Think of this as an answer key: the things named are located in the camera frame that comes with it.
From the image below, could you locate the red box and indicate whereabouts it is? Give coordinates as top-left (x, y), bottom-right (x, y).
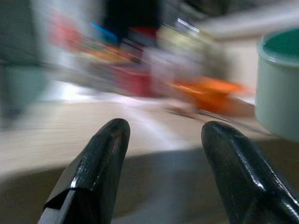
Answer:
top-left (121, 67), bottom-right (155, 97)

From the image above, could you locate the pale green cup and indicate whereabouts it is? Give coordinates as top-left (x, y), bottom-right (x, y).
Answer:
top-left (254, 27), bottom-right (299, 142)

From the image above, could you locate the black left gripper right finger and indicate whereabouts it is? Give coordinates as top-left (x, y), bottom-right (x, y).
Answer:
top-left (201, 120), bottom-right (299, 224)

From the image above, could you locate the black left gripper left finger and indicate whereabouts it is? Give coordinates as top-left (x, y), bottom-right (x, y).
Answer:
top-left (37, 118), bottom-right (131, 224)

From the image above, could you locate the orange bowl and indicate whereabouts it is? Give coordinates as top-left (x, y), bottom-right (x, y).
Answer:
top-left (171, 78), bottom-right (248, 115)

